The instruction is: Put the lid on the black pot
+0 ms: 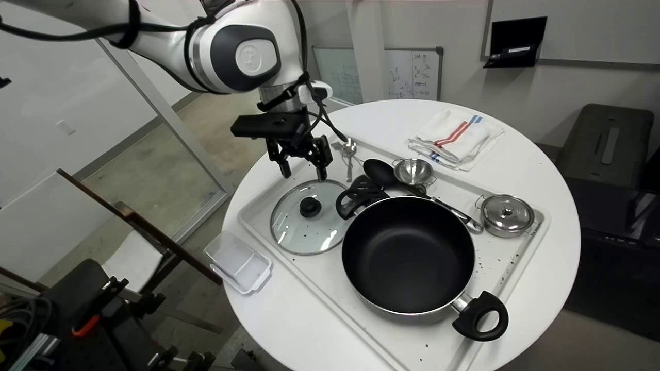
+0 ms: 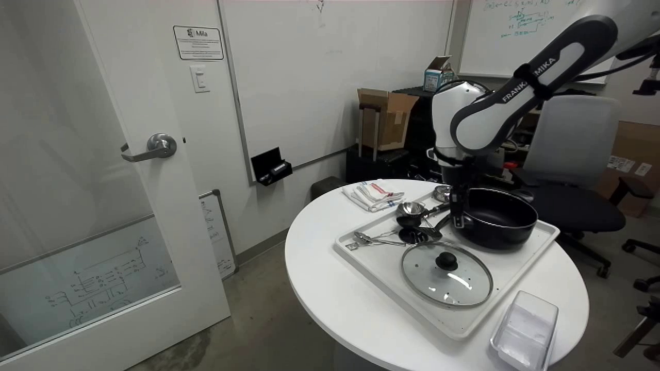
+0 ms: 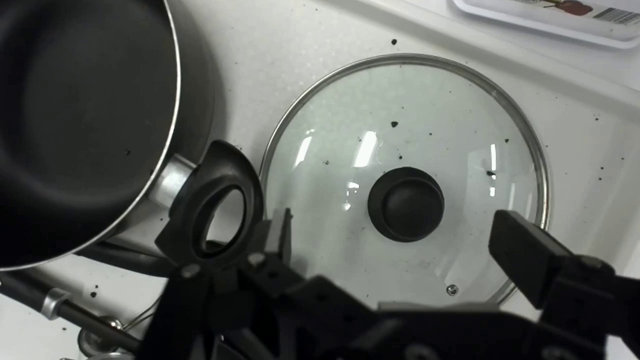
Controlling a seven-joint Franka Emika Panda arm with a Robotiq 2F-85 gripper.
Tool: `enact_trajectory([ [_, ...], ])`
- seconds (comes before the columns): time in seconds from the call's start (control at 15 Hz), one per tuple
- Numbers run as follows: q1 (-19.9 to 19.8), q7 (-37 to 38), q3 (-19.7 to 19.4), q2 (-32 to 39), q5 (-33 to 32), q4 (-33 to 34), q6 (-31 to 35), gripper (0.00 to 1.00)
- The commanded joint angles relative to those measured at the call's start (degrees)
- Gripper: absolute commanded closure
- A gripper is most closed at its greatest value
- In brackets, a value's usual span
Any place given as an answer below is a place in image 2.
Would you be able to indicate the glass lid with black knob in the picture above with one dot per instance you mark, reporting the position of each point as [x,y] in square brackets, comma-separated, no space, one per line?
[439,290]

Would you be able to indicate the white plastic tray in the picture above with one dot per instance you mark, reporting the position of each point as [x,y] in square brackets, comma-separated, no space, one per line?
[381,275]

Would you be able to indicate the black chair base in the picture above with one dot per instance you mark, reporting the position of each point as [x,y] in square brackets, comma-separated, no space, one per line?
[641,322]

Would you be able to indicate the white door with glass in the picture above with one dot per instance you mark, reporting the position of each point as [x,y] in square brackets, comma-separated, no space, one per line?
[103,207]

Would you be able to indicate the large blank whiteboard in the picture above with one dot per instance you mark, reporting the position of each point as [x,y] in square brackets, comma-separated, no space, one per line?
[331,83]

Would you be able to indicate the white door sign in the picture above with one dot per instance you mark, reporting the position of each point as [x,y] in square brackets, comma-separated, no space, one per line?
[199,41]

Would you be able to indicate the dark grey bin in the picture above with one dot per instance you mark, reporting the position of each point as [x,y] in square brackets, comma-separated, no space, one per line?
[324,187]

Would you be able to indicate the black marker holder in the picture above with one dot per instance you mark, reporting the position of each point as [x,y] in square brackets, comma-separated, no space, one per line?
[271,168]

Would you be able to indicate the small whiteboard leaning on wall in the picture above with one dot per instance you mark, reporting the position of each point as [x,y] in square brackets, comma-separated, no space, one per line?
[218,233]

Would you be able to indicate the black ladle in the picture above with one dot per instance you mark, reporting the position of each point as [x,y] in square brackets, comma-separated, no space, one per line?
[413,235]

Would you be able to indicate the small teal box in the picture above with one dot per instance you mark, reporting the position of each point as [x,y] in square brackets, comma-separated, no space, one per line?
[438,74]

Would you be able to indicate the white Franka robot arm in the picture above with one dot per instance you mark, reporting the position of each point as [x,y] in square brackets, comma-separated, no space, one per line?
[481,116]

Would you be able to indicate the clear plastic container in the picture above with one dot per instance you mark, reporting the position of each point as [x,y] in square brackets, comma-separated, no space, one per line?
[525,333]

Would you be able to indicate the grey office chair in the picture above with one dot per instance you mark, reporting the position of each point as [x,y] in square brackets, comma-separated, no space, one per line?
[574,145]

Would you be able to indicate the brown cardboard box with labels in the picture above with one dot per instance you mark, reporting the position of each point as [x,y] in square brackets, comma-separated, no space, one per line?
[635,148]

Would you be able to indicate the whiteboard with green writing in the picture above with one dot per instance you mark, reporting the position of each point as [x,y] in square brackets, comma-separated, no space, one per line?
[508,41]

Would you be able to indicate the white cloth with coloured stripes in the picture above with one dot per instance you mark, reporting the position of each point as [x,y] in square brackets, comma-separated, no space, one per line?
[371,194]

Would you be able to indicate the metal spoon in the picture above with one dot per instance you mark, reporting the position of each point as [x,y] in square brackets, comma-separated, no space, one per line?
[361,237]

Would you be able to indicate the open cardboard box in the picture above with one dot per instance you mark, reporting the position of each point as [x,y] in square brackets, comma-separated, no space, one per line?
[384,116]

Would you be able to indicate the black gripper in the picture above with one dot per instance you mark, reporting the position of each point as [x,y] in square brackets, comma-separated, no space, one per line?
[463,179]

